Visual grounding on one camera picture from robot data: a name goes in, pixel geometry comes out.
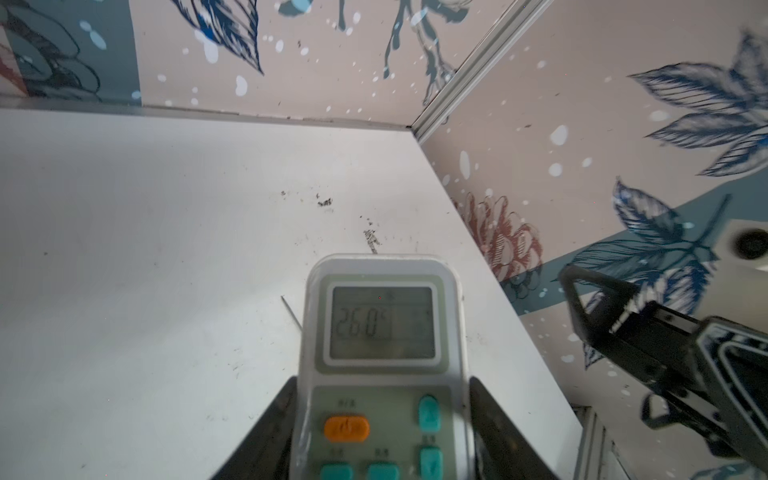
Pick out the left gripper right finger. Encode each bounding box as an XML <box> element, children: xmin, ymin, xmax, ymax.
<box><xmin>469</xmin><ymin>377</ymin><xmax>557</xmax><ymax>480</ymax></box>

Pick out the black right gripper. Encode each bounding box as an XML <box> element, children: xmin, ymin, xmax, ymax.
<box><xmin>558</xmin><ymin>264</ymin><xmax>767</xmax><ymax>472</ymax></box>

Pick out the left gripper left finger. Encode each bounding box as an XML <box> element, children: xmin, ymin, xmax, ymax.
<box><xmin>211</xmin><ymin>376</ymin><xmax>298</xmax><ymax>480</ymax></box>

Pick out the white AC remote with display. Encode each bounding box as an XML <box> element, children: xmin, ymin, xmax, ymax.
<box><xmin>289</xmin><ymin>254</ymin><xmax>475</xmax><ymax>479</ymax></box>

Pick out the orange black screwdriver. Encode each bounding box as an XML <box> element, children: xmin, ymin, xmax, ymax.
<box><xmin>280</xmin><ymin>295</ymin><xmax>303</xmax><ymax>331</ymax></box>

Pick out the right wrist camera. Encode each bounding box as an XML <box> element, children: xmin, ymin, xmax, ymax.
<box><xmin>694</xmin><ymin>220</ymin><xmax>768</xmax><ymax>333</ymax></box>

